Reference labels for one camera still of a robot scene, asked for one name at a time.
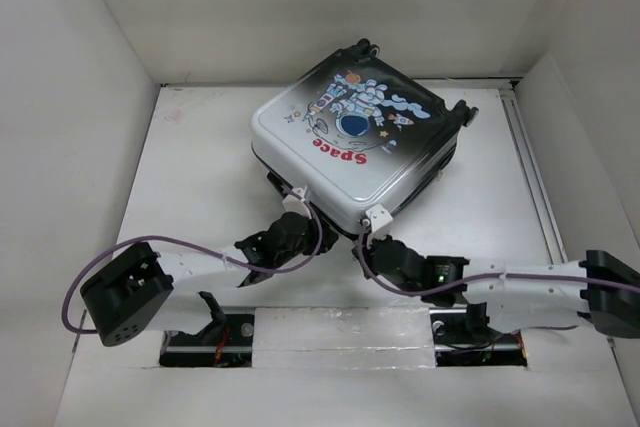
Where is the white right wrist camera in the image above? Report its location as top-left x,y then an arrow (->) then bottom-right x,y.
361,204 -> 394,239

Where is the black white space suitcase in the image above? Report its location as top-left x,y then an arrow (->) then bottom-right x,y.
251,38 -> 478,238

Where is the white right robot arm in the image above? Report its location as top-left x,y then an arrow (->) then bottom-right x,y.
353,234 -> 639,341

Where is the white foam base cover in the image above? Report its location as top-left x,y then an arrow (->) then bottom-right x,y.
252,307 -> 436,371

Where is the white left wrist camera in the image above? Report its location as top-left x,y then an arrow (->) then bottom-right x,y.
282,187 -> 312,218

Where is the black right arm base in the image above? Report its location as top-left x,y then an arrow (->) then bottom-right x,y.
429,306 -> 528,368

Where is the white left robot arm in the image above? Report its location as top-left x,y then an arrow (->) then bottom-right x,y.
69,212 -> 339,347

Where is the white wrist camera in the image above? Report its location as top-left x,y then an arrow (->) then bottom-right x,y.
361,204 -> 394,239
282,187 -> 312,218

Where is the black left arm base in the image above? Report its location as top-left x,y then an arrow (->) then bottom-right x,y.
159,291 -> 256,368

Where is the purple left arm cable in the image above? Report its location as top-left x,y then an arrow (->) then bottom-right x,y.
59,206 -> 324,336

